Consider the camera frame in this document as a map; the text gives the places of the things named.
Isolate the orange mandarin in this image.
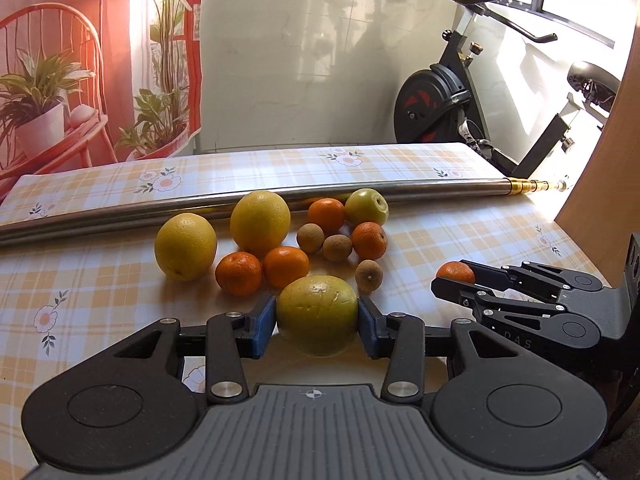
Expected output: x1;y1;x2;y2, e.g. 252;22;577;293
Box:
307;198;346;236
352;221;387;260
215;252;262;297
262;246;310;289
436;261;475;284

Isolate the brown kiwi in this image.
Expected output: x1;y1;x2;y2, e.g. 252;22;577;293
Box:
322;234;352;262
355;259;384;294
296;222;326;255

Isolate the yellow-green pear fruit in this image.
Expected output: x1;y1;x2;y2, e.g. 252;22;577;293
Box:
276;275;358;356

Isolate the large yellow lemon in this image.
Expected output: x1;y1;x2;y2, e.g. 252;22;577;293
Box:
154;212;217;282
230;191;291;256

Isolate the green apple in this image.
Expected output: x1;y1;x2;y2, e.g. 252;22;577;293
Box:
345;188;390;226

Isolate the wooden cabinet panel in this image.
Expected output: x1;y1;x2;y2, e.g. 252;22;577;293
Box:
555;34;639;286

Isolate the long metal pole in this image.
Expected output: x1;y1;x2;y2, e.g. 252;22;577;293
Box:
1;177;567;248

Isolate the checkered floral tablecloth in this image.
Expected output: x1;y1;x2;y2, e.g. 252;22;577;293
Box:
0;142;609;480

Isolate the black exercise bike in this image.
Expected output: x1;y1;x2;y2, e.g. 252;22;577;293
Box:
393;0;620;179

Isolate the printed room backdrop banner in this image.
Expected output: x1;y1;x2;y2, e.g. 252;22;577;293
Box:
1;0;202;192

